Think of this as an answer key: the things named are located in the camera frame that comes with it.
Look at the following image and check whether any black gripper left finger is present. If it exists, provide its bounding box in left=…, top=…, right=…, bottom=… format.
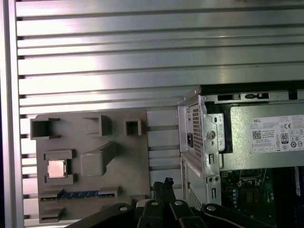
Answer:
left=73, top=181, right=165, bottom=228

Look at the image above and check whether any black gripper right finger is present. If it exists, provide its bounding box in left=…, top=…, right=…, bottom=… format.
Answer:
left=165, top=177, right=269, bottom=228

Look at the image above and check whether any metal socket cover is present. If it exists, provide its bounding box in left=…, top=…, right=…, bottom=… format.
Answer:
left=237, top=169, right=270, bottom=187

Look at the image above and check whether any silver CPU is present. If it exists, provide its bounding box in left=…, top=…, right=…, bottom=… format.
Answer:
left=47, top=159, right=68, bottom=178

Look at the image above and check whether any green motherboard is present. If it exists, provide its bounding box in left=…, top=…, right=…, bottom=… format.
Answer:
left=219, top=166, right=297, bottom=214

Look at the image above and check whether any black PC case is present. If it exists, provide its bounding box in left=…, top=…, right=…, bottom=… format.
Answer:
left=177, top=84, right=304, bottom=228

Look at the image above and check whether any grey parts rack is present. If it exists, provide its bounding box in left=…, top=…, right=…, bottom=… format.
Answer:
left=29, top=109, right=152, bottom=224

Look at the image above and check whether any grey power supply unit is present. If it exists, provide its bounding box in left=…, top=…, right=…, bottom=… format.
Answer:
left=179, top=104, right=304, bottom=171

